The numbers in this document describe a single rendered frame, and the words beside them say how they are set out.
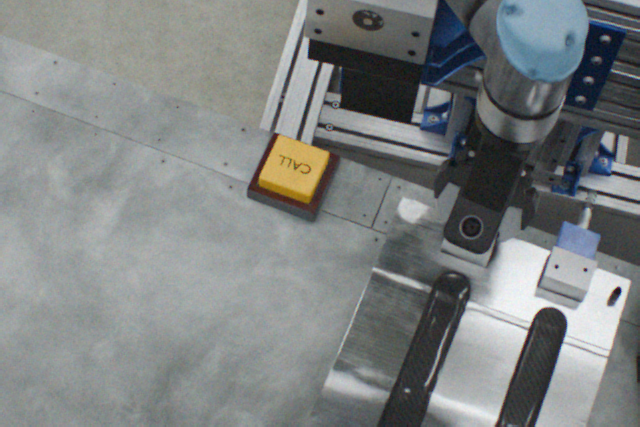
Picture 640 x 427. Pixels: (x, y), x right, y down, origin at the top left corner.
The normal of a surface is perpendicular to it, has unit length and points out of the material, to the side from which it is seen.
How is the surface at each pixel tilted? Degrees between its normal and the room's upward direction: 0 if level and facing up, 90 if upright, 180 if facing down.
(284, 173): 0
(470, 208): 28
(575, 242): 0
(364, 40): 90
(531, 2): 0
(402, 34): 90
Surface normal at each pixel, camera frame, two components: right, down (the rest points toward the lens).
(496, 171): -0.15, -0.06
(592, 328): 0.06, -0.48
